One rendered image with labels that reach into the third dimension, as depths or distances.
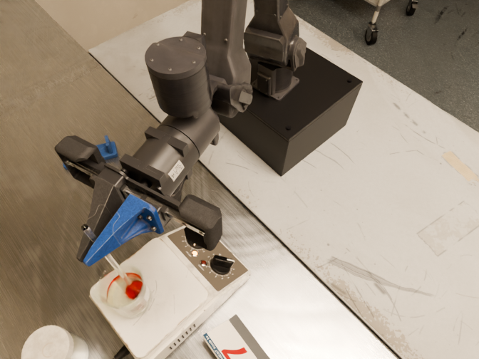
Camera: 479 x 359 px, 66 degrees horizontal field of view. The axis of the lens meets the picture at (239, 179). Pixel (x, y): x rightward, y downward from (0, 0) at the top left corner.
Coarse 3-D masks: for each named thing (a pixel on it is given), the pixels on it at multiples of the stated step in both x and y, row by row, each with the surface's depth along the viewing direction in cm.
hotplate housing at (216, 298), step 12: (180, 228) 59; (168, 240) 56; (180, 252) 55; (240, 276) 56; (228, 288) 54; (216, 300) 52; (204, 312) 51; (192, 324) 51; (168, 336) 49; (180, 336) 51; (156, 348) 48; (168, 348) 50
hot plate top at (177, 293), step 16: (160, 240) 54; (144, 256) 53; (160, 256) 53; (176, 256) 53; (144, 272) 51; (160, 272) 51; (176, 272) 51; (160, 288) 50; (176, 288) 50; (192, 288) 50; (96, 304) 49; (160, 304) 49; (176, 304) 49; (192, 304) 49; (112, 320) 48; (128, 320) 48; (144, 320) 48; (160, 320) 48; (176, 320) 48; (128, 336) 47; (144, 336) 47; (160, 336) 47; (144, 352) 46
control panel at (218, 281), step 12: (180, 240) 57; (204, 252) 57; (216, 252) 58; (228, 252) 59; (192, 264) 54; (240, 264) 58; (204, 276) 53; (216, 276) 54; (228, 276) 55; (216, 288) 53
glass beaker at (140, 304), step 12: (120, 264) 45; (132, 264) 45; (108, 276) 45; (96, 288) 43; (144, 288) 45; (96, 300) 42; (132, 300) 42; (144, 300) 46; (120, 312) 45; (132, 312) 45; (144, 312) 48
